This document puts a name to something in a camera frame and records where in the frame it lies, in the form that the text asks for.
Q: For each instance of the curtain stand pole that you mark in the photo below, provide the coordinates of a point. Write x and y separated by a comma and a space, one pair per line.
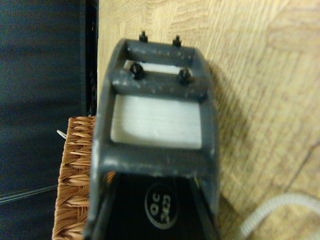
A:
25, 193

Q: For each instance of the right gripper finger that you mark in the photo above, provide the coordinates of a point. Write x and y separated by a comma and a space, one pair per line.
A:
155, 162

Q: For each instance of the brown wicker basket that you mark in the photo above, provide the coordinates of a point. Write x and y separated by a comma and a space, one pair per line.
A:
72, 175

